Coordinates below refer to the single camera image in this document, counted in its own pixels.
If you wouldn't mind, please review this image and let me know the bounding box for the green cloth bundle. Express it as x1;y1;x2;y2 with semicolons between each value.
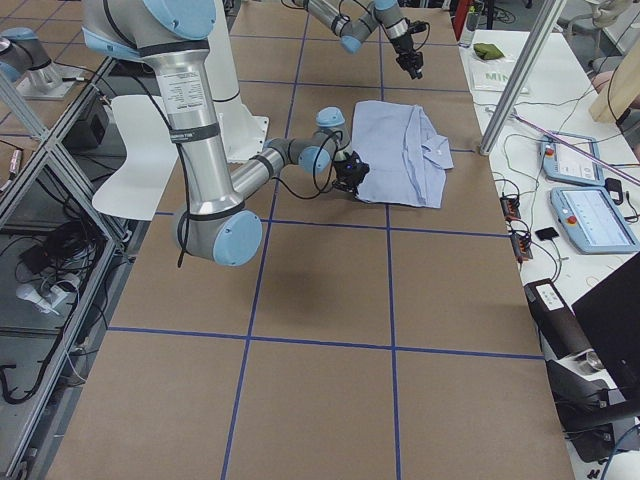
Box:
473;42;505;61

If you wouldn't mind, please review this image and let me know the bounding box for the aluminium frame post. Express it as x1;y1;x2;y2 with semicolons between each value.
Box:
479;0;566;156

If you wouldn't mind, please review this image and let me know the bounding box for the far teach pendant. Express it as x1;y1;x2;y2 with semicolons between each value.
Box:
540;135;605;186

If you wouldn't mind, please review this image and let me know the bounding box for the teach pendant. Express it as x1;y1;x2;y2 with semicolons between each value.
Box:
549;187;639;254
540;135;605;186

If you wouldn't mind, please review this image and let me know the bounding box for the near teach pendant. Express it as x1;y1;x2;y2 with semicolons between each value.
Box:
549;187;639;254

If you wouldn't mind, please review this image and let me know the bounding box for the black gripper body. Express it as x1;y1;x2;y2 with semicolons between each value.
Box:
333;151;370;193
390;33;419;68

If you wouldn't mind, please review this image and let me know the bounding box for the blue striped button shirt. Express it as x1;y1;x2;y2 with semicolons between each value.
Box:
351;100;454;209

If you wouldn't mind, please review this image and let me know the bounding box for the right black braided cable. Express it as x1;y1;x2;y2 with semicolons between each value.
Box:
272;128;351;200

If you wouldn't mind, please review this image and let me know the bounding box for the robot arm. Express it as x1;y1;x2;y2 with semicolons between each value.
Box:
83;1;369;266
282;0;430;79

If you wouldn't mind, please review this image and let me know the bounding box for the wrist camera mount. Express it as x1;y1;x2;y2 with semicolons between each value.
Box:
407;20;430;35

